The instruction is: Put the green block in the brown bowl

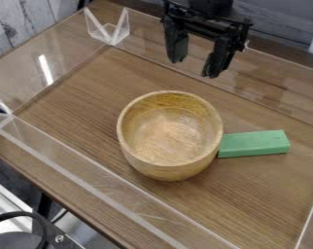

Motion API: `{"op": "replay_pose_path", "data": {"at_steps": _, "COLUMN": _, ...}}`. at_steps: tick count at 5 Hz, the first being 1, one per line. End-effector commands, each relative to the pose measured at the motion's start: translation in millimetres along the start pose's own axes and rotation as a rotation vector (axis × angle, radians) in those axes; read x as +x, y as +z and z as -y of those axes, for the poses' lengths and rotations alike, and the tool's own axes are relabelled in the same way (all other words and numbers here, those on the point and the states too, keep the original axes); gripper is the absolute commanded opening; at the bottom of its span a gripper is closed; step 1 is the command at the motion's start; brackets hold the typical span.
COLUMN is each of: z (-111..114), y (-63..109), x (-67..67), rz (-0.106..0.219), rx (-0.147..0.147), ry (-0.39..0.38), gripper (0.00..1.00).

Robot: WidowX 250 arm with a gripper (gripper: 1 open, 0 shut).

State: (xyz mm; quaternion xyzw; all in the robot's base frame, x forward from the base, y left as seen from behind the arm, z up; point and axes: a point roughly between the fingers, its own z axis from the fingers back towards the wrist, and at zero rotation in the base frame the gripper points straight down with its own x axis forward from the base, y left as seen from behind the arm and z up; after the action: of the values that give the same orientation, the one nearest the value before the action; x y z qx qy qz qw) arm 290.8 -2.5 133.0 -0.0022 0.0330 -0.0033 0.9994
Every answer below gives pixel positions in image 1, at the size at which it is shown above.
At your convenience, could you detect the clear acrylic front wall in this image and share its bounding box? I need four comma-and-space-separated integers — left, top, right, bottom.
0, 114, 238, 249

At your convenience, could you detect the green rectangular block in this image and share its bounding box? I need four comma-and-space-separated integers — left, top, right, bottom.
217, 130, 289, 158

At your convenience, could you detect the brown wooden bowl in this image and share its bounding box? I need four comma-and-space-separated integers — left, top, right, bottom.
115, 90, 222, 182

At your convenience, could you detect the black cable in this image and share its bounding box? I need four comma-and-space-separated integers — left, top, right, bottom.
0, 210, 51, 249

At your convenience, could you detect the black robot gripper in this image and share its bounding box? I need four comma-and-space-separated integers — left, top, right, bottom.
162, 0, 252, 78

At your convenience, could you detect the clear acrylic corner bracket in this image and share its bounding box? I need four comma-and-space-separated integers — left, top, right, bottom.
82, 8, 129, 46

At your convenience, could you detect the grey metal base plate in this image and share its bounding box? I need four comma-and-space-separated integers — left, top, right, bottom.
0, 229, 85, 249

